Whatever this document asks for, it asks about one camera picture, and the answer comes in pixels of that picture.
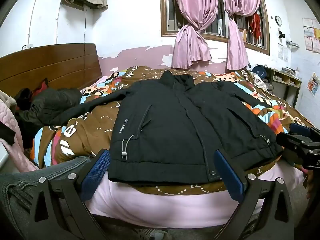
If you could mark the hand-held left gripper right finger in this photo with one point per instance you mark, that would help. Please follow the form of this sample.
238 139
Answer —
230 177

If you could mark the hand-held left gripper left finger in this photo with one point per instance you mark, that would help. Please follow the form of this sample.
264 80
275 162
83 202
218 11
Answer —
96 172

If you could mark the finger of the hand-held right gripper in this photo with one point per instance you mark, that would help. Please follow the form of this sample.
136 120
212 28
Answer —
287 140
298 129

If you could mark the black jacket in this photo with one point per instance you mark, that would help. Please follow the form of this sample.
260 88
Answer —
162 135

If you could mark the cartoon printed brown quilt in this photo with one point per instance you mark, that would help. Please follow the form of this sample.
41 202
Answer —
85 135

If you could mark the wooden desk shelf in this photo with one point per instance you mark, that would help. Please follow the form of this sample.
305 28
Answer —
297 85

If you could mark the colourful cartoon poster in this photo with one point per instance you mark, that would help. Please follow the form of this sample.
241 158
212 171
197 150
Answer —
313 83

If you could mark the floral cloth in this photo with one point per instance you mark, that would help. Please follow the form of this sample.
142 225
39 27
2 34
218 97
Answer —
260 82

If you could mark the pink bed sheet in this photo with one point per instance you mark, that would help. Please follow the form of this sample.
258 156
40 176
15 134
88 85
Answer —
150 205

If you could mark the blue cap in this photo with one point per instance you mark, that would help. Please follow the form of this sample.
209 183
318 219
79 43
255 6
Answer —
258 72

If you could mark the dark green padded jacket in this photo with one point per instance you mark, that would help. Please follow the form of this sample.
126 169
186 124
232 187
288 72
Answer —
55 102

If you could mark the person's jeans leg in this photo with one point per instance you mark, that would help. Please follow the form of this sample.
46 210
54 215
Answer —
15 200

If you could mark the pinned paper sheets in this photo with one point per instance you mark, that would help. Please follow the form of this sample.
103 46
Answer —
308 42

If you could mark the pink quilted blanket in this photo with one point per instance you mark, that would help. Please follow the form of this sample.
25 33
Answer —
10 120

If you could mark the red and black cloth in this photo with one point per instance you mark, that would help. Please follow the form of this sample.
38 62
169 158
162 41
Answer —
41 87

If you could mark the narrow pink curtain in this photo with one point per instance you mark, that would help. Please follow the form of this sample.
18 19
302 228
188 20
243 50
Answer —
237 42

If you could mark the red hanging ornament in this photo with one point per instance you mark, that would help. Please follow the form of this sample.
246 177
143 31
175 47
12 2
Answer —
256 25

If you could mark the wooden headboard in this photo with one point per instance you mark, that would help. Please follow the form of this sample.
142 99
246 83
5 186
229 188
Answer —
50 65

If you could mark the beige fleece blanket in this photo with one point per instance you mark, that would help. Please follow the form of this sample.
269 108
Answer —
5 97

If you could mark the wide pink curtain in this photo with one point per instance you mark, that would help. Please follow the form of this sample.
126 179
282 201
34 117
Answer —
195 5

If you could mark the white wall calendar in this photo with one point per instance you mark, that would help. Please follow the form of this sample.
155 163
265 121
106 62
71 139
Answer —
283 51

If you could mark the metal wall rack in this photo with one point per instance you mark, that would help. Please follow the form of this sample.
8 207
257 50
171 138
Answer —
292 44

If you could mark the small black wall fixture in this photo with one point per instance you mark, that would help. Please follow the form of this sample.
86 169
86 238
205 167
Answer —
281 34

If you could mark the round wall clock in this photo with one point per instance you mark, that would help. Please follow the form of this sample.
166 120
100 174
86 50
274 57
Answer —
278 20

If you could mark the white wall socket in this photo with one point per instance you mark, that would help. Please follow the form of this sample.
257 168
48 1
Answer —
27 46

